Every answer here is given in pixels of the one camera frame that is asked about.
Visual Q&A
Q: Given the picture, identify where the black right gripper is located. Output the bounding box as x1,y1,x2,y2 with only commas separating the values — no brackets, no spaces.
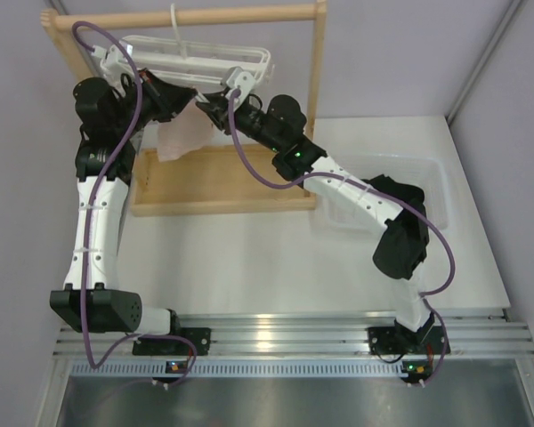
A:
196,93,283,156

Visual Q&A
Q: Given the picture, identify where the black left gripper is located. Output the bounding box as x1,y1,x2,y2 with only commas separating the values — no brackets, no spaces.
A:
112,67,196,138

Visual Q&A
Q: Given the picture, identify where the pink sock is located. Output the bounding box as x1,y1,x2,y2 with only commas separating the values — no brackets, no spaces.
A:
157,101,214,162

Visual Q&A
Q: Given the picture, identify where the white plastic clip hanger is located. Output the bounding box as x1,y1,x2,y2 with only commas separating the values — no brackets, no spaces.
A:
119,5,274,92

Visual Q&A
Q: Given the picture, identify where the black striped sock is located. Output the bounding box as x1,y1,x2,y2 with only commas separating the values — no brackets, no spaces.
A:
364,174,426,214

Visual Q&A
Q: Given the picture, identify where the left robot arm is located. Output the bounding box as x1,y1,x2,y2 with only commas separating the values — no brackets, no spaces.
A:
49,69,197,353

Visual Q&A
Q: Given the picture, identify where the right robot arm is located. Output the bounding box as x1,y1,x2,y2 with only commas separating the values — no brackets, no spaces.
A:
196,91,434,357

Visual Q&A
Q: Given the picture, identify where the white plastic basket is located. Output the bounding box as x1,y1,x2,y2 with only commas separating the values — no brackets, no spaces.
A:
336,153,449,230

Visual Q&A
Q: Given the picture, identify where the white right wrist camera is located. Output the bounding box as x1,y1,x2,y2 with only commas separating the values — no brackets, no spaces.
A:
222,67,256,98

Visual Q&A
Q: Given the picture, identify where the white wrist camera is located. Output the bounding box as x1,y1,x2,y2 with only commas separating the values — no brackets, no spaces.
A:
92,44,134,79
222,67,256,98

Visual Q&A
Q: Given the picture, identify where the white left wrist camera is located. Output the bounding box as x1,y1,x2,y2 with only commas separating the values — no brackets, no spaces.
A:
92,44,134,79

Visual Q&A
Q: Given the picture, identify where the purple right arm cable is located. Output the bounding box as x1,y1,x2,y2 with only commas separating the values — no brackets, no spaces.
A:
229,87,457,387

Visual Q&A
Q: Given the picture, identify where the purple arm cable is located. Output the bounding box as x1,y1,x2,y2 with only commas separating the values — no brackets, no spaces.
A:
229,87,457,387
72,20,200,392

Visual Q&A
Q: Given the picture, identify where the wooden drying rack frame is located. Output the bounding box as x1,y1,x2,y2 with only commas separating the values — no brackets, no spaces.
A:
40,1,328,216

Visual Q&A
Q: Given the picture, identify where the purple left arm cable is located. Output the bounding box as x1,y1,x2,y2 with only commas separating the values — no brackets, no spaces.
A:
72,20,200,392

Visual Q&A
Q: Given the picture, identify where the aluminium mounting rail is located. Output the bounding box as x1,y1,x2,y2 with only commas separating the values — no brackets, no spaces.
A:
53,311,534,380

